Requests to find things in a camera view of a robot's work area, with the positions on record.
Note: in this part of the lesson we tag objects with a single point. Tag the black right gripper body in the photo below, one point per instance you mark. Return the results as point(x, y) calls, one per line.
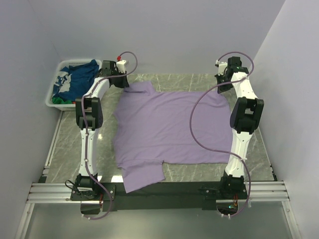
point(222, 78)

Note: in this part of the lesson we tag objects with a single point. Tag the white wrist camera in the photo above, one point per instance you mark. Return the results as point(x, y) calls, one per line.
point(121, 66)
point(222, 66)

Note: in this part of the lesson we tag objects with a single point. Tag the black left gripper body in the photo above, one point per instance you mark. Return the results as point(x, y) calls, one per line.
point(120, 81)

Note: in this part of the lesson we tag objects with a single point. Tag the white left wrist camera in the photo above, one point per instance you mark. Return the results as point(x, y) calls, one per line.
point(121, 66)

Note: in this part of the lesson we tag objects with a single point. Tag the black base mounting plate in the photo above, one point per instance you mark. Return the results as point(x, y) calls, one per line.
point(110, 197)

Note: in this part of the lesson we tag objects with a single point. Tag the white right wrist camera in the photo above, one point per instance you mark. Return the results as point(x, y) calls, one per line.
point(222, 66)

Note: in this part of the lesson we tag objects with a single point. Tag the blue printed t shirt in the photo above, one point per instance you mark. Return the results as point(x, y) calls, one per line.
point(72, 82)

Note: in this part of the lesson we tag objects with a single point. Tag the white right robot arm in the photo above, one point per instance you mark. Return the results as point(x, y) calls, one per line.
point(245, 117)

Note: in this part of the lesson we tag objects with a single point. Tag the aluminium frame rail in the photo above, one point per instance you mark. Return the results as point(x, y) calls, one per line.
point(49, 213)

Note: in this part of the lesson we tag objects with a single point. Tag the white laundry basket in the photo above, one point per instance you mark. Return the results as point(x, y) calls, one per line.
point(76, 62)

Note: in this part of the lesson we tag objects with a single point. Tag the green t shirt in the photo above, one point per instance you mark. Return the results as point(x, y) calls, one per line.
point(60, 101)

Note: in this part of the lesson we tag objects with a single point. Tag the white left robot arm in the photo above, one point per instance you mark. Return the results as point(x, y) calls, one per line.
point(89, 118)

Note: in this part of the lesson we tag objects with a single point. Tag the purple t shirt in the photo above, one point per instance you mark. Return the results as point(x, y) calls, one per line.
point(168, 127)

